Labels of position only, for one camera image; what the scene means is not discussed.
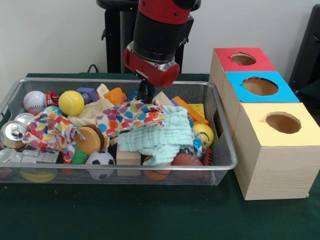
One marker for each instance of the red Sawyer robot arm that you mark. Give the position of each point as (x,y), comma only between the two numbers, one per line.
(160,32)

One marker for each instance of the yellow tennis ball toy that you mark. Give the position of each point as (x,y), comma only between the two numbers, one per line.
(71,103)

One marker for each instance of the small brown football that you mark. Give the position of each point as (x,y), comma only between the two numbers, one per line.
(186,160)

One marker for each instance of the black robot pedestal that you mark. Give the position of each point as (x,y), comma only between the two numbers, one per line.
(115,37)

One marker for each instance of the colourful polka dot cloth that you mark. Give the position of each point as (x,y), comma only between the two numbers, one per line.
(125,117)

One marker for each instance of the dark green tablecloth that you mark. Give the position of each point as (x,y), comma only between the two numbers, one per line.
(150,212)
(312,92)

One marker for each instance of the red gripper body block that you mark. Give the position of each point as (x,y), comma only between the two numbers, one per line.
(150,70)

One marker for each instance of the white toy baseball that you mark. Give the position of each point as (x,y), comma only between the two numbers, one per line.
(34,101)

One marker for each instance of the small soccer ball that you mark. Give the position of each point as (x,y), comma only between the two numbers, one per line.
(100,158)

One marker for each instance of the plain wooden block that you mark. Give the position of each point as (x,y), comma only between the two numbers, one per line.
(165,98)
(127,157)

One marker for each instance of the mint green waffle cloth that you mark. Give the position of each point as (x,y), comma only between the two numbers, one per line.
(160,137)

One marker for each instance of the cream waffle cloth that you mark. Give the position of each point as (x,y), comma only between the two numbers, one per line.
(90,110)

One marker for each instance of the wooden box with three holes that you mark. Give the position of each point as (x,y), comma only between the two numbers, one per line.
(275,170)

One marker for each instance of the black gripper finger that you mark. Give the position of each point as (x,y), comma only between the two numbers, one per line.
(150,93)
(142,90)

